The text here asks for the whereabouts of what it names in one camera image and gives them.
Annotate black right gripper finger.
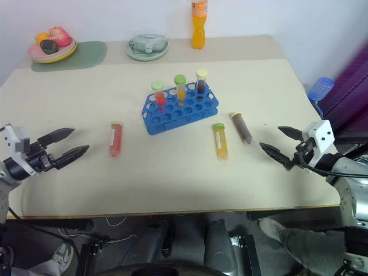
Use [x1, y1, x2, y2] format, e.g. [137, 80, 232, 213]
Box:
[277, 125, 304, 143]
[259, 142, 295, 173]

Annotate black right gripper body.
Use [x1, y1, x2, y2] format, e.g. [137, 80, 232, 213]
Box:
[291, 137, 317, 170]

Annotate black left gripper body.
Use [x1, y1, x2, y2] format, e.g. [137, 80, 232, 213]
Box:
[26, 140, 59, 174]

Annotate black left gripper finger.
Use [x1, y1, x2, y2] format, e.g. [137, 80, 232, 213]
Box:
[37, 128, 76, 148]
[53, 144, 90, 170]

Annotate brown liquid tube cream cap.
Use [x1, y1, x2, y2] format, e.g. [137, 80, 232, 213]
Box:
[195, 68, 208, 96]
[229, 111, 254, 145]

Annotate red liquid tube green cap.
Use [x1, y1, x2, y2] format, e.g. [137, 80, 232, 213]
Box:
[151, 80, 167, 113]
[108, 121, 125, 159]

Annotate orange liquid tube green cap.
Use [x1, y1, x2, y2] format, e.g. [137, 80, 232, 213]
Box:
[212, 122, 231, 161]
[174, 74, 187, 107]

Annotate blue plastic test tube rack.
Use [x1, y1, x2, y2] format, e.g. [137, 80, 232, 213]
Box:
[141, 85, 220, 136]

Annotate blue ribbed water bottle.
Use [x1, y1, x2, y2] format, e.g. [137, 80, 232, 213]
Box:
[307, 76, 335, 117]

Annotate gray sneaker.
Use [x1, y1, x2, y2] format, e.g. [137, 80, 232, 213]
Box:
[258, 217, 288, 243]
[52, 241, 74, 273]

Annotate purple curtain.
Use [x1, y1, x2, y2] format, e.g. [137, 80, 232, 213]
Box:
[321, 37, 368, 131]

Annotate yellow plate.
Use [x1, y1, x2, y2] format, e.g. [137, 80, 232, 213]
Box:
[31, 43, 78, 64]

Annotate pink plate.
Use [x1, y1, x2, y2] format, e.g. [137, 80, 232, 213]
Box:
[28, 40, 76, 60]

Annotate green placemat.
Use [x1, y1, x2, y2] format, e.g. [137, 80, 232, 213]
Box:
[30, 41, 108, 72]

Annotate dark green avocado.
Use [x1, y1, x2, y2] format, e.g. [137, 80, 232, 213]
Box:
[40, 39, 59, 55]

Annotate gray trouser leg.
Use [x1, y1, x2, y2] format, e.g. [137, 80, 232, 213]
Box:
[11, 258, 63, 276]
[283, 227, 346, 271]

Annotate red apple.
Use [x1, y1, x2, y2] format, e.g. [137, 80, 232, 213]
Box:
[48, 26, 72, 48]

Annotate orange fruit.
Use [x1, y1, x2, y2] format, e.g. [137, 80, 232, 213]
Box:
[35, 32, 51, 46]

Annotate gray rounded housing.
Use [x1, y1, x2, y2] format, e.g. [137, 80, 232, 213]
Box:
[204, 220, 240, 273]

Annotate pale green round plate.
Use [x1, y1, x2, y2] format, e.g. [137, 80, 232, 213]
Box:
[125, 37, 170, 62]

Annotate black rounded housing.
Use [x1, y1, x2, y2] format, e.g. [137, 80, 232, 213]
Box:
[126, 220, 176, 265]

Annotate pale green folded cloth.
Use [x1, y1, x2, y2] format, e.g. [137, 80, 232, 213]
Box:
[128, 33, 168, 54]

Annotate orange soda bottle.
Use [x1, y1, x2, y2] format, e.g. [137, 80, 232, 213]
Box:
[191, 0, 208, 50]

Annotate dark rounded rim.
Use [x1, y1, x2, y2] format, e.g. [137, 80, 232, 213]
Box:
[94, 258, 228, 276]

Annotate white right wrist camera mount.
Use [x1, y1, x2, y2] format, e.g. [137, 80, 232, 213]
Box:
[301, 120, 336, 175]

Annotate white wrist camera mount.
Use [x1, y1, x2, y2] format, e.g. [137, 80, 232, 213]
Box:
[301, 120, 336, 175]
[3, 123, 37, 177]

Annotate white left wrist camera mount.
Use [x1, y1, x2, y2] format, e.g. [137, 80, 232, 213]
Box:
[3, 123, 37, 177]

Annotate white floor cable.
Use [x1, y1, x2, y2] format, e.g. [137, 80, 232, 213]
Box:
[59, 216, 139, 246]

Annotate black metal bracket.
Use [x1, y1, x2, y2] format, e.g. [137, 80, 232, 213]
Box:
[79, 241, 110, 276]
[229, 234, 261, 276]

